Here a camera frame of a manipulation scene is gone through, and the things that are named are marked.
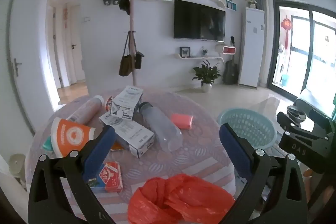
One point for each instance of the black-framed sliding glass door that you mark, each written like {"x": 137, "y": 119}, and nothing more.
{"x": 273, "y": 56}

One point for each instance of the brown tote bag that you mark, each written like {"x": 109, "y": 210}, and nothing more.
{"x": 125, "y": 65}

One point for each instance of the white hallway door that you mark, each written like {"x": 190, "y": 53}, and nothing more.
{"x": 74, "y": 37}

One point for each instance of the small figurine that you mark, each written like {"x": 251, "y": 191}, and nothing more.
{"x": 252, "y": 3}

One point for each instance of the red plastic bag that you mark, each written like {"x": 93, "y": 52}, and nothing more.
{"x": 178, "y": 200}

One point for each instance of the white curved wall shelf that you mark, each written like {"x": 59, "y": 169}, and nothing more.
{"x": 199, "y": 58}

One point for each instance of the orange snack wrapper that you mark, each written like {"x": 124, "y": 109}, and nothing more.
{"x": 116, "y": 146}

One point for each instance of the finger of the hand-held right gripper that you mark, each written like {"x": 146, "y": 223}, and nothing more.
{"x": 295, "y": 125}

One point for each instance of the black cap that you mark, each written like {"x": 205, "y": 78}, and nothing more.
{"x": 125, "y": 5}

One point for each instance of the white tall cabinet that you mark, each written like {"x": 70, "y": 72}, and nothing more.
{"x": 251, "y": 48}

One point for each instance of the red door banner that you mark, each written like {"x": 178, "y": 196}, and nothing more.
{"x": 65, "y": 18}

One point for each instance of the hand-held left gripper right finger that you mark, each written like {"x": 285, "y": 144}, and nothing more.
{"x": 235, "y": 150}

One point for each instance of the small vase with plant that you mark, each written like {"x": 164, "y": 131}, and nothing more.
{"x": 205, "y": 53}

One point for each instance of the dark guitar case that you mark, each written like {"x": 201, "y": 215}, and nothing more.
{"x": 230, "y": 73}

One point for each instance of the wall television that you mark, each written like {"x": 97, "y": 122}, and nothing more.
{"x": 199, "y": 20}

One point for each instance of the blue bucket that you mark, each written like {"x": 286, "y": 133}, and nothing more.
{"x": 285, "y": 80}

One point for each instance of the large white milk carton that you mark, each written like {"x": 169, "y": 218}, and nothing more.
{"x": 134, "y": 137}

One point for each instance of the upright white milk carton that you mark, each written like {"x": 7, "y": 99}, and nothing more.
{"x": 130, "y": 95}

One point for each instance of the potted green plant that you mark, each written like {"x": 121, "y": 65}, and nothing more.
{"x": 206, "y": 74}

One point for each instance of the teal box shelf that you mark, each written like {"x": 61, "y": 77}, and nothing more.
{"x": 231, "y": 5}

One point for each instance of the red knot hanging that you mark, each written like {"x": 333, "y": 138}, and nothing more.
{"x": 286, "y": 26}

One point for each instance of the pink sponge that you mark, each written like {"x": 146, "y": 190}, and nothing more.
{"x": 181, "y": 121}

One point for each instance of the small black bag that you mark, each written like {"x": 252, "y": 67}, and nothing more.
{"x": 138, "y": 61}

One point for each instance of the clear plastic bottle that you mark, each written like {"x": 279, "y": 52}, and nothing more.
{"x": 162, "y": 129}

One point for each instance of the grey chair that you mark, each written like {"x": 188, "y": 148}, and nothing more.
{"x": 312, "y": 98}

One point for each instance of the butterfly picture frame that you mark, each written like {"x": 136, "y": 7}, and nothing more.
{"x": 185, "y": 52}

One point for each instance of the red box shelf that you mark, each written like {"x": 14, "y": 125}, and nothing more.
{"x": 229, "y": 50}

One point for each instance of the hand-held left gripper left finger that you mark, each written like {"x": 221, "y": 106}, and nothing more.
{"x": 98, "y": 153}

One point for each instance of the orange paper cup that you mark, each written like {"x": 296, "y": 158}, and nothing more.
{"x": 71, "y": 134}

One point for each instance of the teal green packet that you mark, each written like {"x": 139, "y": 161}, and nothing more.
{"x": 47, "y": 144}

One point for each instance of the white room door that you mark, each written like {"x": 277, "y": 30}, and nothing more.
{"x": 29, "y": 56}

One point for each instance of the crushed white milk carton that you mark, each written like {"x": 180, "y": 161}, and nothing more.
{"x": 122, "y": 111}

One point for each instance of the red cigarette pack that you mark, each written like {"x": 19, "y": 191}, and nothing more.
{"x": 111, "y": 176}

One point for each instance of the wooden coat rack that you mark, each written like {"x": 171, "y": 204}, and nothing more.
{"x": 132, "y": 29}

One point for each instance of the teal plastic basket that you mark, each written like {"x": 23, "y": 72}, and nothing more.
{"x": 252, "y": 127}

